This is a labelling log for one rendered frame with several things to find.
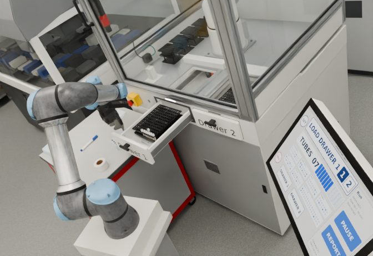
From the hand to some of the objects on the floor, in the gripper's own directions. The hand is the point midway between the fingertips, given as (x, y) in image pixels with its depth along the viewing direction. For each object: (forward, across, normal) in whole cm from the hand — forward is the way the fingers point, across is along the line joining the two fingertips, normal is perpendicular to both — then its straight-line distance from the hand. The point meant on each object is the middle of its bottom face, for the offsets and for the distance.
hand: (122, 126), depth 205 cm
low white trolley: (+84, -15, -12) cm, 86 cm away
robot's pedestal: (+84, +60, -34) cm, 109 cm away
